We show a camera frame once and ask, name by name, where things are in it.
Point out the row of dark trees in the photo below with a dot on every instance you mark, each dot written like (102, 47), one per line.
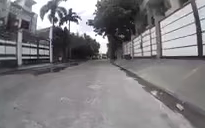
(80, 46)

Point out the grey asphalt road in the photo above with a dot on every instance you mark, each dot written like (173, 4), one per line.
(90, 96)

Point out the large dark tree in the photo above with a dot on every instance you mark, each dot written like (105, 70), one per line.
(115, 23)

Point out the tall palm tree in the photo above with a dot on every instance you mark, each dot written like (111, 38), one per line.
(52, 20)

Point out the dark roadside gutter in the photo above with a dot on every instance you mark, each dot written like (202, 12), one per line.
(163, 95)

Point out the pale building behind fence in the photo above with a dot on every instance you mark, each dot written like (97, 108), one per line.
(149, 13)

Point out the white fence with pillars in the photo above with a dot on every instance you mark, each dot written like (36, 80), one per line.
(30, 50)

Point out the grey concrete pavement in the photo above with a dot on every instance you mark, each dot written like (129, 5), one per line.
(180, 78)

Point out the building with balcony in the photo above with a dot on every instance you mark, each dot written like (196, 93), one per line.
(13, 16)

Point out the white slatted fence wall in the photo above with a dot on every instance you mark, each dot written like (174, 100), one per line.
(178, 35)

